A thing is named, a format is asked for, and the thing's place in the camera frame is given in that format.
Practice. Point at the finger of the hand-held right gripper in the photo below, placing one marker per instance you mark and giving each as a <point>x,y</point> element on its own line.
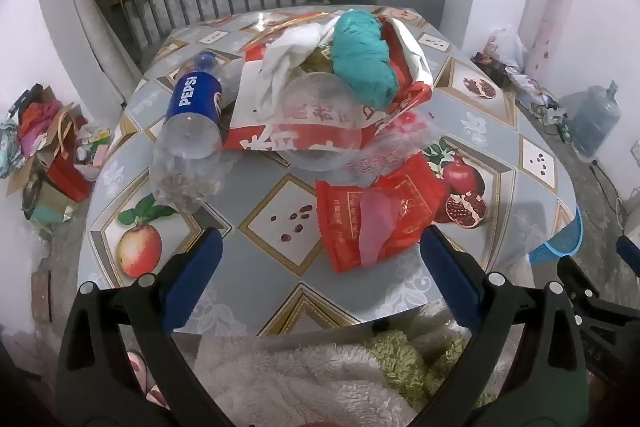
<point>600,312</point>
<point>630,254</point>

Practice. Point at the fluffy white green blanket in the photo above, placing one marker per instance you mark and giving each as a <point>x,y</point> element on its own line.
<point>280,377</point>

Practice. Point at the pink rolled mat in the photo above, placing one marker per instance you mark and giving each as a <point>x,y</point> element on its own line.
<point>550,32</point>

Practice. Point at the teal cloth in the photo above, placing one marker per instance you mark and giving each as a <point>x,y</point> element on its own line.
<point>362,57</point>

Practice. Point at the red snack packet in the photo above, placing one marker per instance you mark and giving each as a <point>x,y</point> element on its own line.
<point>340,217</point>

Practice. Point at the pile of packaging clutter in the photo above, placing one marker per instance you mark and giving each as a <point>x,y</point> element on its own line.
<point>525,92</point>

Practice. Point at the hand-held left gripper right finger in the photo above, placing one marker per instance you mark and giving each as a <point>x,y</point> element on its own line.
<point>447,277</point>

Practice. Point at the clear bottle with blue label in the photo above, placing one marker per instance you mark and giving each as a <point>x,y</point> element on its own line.
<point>195,97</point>

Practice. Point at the brown brick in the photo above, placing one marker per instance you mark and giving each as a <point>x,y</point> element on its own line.
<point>41,297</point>

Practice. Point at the clear bag of colourful items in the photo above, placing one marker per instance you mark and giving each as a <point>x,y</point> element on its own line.
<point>92,152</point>

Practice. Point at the teal and gold box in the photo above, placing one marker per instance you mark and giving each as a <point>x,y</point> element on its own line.
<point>47,207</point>

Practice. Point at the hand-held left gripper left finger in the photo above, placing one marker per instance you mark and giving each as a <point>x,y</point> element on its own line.
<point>197,277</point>

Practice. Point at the grey cabinet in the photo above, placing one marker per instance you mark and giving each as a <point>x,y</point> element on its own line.
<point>425,7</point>

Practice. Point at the red and white paper bag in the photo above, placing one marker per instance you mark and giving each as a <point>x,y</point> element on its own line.
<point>250,139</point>

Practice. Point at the fruit patterned tablecloth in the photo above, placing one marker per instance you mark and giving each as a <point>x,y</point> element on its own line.
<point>280,267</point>

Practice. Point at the white plastic bag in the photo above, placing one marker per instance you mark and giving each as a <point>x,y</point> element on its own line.
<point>507,47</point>

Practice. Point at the grey curtain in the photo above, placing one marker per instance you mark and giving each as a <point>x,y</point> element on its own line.
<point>90,32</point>

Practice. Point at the large blue water jug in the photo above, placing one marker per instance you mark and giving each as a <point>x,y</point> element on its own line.
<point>595,117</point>

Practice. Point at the crumpled white cloth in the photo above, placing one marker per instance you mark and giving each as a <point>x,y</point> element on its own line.
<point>280,57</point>

